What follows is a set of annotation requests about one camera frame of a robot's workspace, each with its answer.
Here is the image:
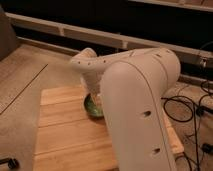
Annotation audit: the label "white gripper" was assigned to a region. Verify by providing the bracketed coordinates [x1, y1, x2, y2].
[81, 74, 101, 94]

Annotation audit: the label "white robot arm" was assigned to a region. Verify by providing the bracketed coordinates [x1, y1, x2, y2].
[70, 48, 180, 171]

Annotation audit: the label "green ceramic bowl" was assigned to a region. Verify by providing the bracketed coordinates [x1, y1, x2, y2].
[83, 94, 104, 118]

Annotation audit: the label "wooden board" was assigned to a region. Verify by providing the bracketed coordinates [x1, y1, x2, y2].
[32, 84, 185, 171]

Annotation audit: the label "black chair wheel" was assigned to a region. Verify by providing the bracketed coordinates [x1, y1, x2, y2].
[0, 158, 19, 169]

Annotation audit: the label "black cables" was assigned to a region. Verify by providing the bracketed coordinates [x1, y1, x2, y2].
[161, 39, 213, 171]

